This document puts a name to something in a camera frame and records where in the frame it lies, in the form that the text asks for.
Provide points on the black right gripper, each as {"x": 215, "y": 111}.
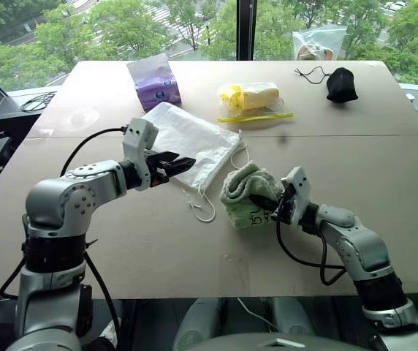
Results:
{"x": 284, "y": 208}

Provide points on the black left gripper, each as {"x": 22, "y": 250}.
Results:
{"x": 157, "y": 172}

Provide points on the light green towel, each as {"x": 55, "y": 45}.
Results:
{"x": 242, "y": 183}

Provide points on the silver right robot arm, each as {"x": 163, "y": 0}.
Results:
{"x": 362, "y": 245}

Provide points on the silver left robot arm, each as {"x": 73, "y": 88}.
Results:
{"x": 59, "y": 197}

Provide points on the zip bag with yellow cloth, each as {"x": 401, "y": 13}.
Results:
{"x": 254, "y": 97}

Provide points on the clear plastic bag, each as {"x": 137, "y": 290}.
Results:
{"x": 316, "y": 44}

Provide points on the purple tissue pack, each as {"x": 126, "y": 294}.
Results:
{"x": 156, "y": 82}

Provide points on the grey rounded robot body shapes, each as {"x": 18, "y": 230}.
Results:
{"x": 201, "y": 321}

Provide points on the small white object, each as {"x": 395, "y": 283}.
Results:
{"x": 409, "y": 96}

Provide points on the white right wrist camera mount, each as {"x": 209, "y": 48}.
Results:
{"x": 300, "y": 186}

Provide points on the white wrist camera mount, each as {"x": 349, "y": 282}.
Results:
{"x": 300, "y": 186}
{"x": 140, "y": 133}

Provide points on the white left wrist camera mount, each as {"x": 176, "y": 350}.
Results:
{"x": 140, "y": 133}

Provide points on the black window frame post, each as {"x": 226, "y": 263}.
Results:
{"x": 245, "y": 29}

